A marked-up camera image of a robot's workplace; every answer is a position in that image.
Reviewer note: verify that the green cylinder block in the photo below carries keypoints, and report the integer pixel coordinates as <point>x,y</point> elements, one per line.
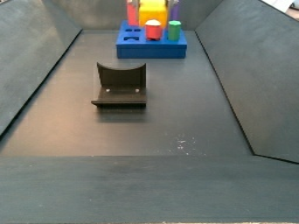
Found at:
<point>173,30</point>

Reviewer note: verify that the black curved fixture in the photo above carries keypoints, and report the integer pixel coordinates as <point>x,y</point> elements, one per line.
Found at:
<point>121,86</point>

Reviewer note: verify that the blue shape sorter base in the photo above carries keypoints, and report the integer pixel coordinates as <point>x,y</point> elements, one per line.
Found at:
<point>132,46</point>

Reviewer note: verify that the red rounded wedge block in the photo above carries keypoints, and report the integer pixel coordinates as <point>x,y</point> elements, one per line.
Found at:
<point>152,29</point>

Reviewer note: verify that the tall red rectangular block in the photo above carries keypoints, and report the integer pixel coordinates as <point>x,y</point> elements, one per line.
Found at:
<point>132,11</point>

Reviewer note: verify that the yellow arch block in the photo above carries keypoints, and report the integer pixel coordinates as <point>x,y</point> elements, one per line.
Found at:
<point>152,9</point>

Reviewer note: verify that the purple star prism block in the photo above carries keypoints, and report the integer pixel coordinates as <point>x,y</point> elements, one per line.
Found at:
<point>173,9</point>

